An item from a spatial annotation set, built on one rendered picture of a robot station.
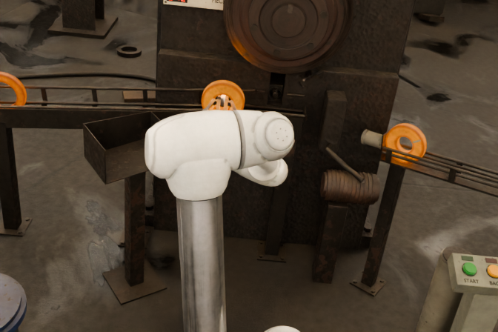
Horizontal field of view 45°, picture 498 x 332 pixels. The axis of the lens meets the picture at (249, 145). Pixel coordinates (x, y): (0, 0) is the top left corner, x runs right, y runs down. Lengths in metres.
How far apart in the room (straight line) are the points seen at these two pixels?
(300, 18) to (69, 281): 1.40
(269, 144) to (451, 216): 2.18
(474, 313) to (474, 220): 1.35
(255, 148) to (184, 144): 0.15
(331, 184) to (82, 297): 1.08
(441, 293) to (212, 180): 1.14
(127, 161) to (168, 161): 0.99
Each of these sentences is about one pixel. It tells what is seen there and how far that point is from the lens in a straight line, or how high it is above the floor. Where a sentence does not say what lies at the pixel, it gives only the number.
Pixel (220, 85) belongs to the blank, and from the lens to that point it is 2.14.
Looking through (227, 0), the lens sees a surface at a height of 1.14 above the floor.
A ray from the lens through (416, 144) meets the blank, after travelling 2.33.
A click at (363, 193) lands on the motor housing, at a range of 2.42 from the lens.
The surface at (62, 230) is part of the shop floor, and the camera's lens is 2.90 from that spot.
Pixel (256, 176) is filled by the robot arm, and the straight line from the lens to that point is 1.85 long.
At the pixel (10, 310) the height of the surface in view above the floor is 0.43.
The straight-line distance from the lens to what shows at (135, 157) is 2.25.
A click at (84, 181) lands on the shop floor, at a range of 3.22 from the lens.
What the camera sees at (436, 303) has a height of 0.34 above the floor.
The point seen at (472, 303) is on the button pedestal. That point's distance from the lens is 2.05.
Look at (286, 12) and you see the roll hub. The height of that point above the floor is 1.14.
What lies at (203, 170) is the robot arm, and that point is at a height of 1.10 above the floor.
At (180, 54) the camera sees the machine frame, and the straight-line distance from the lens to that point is 2.44.
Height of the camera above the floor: 1.77
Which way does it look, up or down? 29 degrees down
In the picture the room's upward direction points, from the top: 6 degrees clockwise
